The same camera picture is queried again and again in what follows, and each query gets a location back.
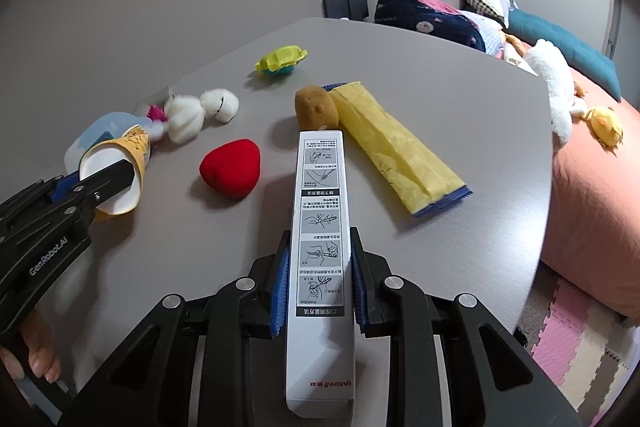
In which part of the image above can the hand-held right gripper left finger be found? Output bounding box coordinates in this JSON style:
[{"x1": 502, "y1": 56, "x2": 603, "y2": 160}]
[{"x1": 65, "y1": 229, "x2": 292, "y2": 427}]

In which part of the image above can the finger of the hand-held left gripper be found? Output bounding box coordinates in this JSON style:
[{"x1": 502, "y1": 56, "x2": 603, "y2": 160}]
[
  {"x1": 60, "y1": 159, "x2": 136, "y2": 233},
  {"x1": 0, "y1": 172, "x2": 81, "y2": 220}
]

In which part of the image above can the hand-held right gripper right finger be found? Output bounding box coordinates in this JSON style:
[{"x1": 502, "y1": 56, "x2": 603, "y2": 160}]
[{"x1": 349, "y1": 227, "x2": 583, "y2": 427}]

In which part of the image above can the yellow patterned paper cup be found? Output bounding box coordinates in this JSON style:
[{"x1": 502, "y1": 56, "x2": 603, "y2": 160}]
[{"x1": 79, "y1": 124, "x2": 151, "y2": 223}]

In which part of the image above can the light blue plastic container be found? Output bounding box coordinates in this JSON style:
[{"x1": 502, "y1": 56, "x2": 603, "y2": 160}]
[{"x1": 65, "y1": 109, "x2": 138, "y2": 175}]

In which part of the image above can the long white printed box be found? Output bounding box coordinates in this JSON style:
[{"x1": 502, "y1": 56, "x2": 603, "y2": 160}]
[{"x1": 284, "y1": 130, "x2": 357, "y2": 420}]

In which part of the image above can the pink plush toy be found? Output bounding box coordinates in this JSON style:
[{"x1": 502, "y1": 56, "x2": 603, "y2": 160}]
[{"x1": 134, "y1": 102, "x2": 172, "y2": 142}]

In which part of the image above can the white garlic plush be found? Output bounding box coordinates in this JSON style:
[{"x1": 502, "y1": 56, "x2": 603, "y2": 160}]
[{"x1": 164, "y1": 94, "x2": 207, "y2": 144}]

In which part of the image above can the red heart plush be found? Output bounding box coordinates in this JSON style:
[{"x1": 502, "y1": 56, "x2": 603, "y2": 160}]
[{"x1": 199, "y1": 138, "x2": 262, "y2": 199}]

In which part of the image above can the yellow snack packet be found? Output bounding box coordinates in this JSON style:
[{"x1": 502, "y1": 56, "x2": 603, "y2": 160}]
[{"x1": 321, "y1": 80, "x2": 473, "y2": 219}]

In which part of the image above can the brown potato plush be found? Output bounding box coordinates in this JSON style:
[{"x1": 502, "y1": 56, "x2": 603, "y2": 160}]
[{"x1": 294, "y1": 85, "x2": 341, "y2": 132}]

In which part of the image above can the person's left hand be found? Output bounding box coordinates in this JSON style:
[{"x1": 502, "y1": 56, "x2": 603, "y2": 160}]
[{"x1": 0, "y1": 309, "x2": 63, "y2": 388}]

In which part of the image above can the white bun plush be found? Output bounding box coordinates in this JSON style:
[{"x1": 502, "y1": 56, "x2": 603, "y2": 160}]
[{"x1": 200, "y1": 87, "x2": 240, "y2": 124}]

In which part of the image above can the yellow green toy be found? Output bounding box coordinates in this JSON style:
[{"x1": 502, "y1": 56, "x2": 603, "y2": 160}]
[{"x1": 255, "y1": 47, "x2": 307, "y2": 78}]

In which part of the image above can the foam puzzle floor mat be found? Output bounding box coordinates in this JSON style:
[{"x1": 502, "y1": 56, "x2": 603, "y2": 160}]
[{"x1": 515, "y1": 274, "x2": 640, "y2": 427}]

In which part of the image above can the bed with pink sheet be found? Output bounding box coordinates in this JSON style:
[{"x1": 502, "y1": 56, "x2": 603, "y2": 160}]
[{"x1": 500, "y1": 32, "x2": 640, "y2": 323}]

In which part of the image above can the navy printed blanket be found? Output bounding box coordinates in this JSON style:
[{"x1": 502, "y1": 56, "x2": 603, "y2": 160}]
[{"x1": 374, "y1": 0, "x2": 488, "y2": 54}]

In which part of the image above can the light blue knit cloth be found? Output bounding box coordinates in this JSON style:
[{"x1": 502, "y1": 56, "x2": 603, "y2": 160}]
[{"x1": 467, "y1": 14, "x2": 507, "y2": 60}]

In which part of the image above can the white goose plush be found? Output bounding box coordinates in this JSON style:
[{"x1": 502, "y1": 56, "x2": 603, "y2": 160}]
[{"x1": 520, "y1": 39, "x2": 590, "y2": 148}]

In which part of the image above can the yellow duck plush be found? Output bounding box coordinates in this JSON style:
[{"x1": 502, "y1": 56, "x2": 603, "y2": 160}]
[{"x1": 582, "y1": 106, "x2": 625, "y2": 150}]

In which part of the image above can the pink cloth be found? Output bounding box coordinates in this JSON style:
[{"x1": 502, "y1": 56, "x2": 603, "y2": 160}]
[{"x1": 412, "y1": 0, "x2": 460, "y2": 15}]

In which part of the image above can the teal long pillow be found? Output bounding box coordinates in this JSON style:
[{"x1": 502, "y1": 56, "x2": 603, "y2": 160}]
[{"x1": 506, "y1": 9, "x2": 622, "y2": 104}]

